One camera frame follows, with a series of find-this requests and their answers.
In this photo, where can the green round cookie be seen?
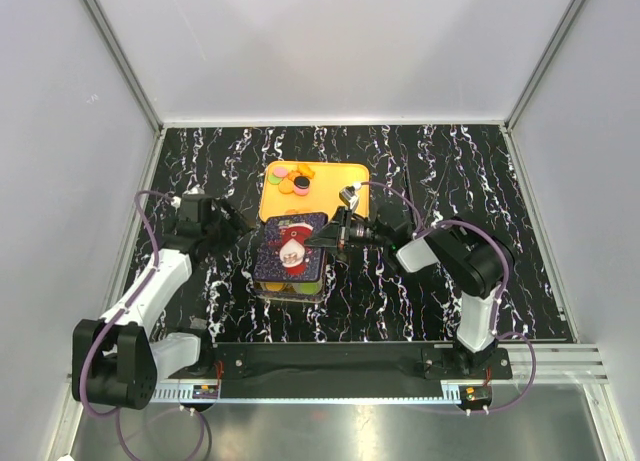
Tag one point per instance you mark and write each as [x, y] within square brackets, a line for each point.
[308, 288]

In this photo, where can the green cookie top left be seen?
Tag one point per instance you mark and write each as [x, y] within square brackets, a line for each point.
[275, 180]

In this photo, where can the plain orange round cookie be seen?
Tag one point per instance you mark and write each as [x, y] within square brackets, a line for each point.
[274, 286]

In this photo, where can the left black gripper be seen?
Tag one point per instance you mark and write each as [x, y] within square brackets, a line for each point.
[236, 228]

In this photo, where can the gold cookie tin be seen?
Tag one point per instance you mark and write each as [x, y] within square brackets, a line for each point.
[291, 294]

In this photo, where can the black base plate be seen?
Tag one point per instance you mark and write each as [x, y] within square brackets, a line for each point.
[357, 370]

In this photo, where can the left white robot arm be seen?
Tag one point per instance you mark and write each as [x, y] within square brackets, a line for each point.
[115, 364]

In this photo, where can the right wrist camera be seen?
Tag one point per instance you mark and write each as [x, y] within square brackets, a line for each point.
[350, 197]

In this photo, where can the orange cookie under black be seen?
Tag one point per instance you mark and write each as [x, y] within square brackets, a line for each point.
[286, 186]

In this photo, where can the pink cookie under black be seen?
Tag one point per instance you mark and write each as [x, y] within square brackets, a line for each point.
[301, 191]

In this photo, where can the gold tin lid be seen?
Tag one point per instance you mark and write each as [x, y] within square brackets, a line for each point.
[283, 256]

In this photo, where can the black cookie on pink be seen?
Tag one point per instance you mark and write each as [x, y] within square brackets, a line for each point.
[302, 182]

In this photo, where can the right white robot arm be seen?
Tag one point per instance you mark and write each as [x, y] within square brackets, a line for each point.
[478, 263]

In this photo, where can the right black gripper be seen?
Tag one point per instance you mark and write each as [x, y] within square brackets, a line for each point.
[334, 234]

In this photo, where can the yellow plastic tray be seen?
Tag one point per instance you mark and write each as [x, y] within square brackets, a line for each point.
[324, 188]

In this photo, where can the pink round cookie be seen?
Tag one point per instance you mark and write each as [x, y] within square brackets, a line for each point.
[280, 172]

